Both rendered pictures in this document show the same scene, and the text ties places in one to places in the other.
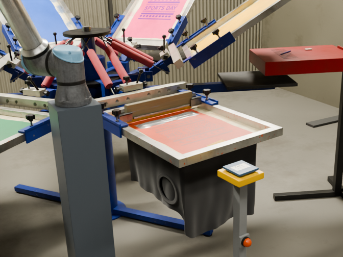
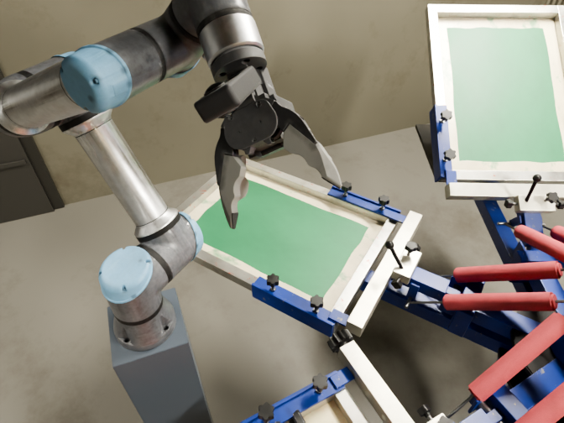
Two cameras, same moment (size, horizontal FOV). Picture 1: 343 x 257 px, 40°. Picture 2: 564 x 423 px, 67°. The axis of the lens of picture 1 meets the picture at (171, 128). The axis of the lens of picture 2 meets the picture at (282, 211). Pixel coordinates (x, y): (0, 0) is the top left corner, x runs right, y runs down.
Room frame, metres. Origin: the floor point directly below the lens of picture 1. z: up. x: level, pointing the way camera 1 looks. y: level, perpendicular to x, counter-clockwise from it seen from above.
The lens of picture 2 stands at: (2.28, -0.17, 2.14)
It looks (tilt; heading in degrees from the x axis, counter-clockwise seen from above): 43 degrees down; 94
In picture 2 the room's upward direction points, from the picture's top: straight up
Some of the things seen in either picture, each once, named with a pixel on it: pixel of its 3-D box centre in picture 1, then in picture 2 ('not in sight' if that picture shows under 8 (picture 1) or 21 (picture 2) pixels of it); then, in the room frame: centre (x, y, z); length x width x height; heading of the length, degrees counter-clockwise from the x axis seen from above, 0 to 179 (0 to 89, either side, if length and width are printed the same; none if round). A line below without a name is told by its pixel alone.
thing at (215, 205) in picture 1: (220, 187); not in sight; (1.98, -0.21, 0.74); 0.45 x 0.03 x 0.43; 123
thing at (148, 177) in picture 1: (158, 173); not in sight; (2.08, 0.07, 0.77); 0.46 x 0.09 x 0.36; 33
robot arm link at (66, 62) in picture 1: (67, 62); (132, 281); (1.90, 0.41, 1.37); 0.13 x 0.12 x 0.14; 63
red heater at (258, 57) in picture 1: (300, 59); not in sight; (3.19, -0.90, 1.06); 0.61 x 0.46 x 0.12; 93
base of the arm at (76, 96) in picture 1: (72, 91); (141, 312); (1.89, 0.40, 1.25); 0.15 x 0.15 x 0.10
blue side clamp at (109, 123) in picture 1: (109, 122); (293, 409); (2.28, 0.31, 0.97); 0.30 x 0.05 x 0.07; 33
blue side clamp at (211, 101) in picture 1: (198, 101); not in sight; (2.58, -0.16, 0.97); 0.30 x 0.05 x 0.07; 33
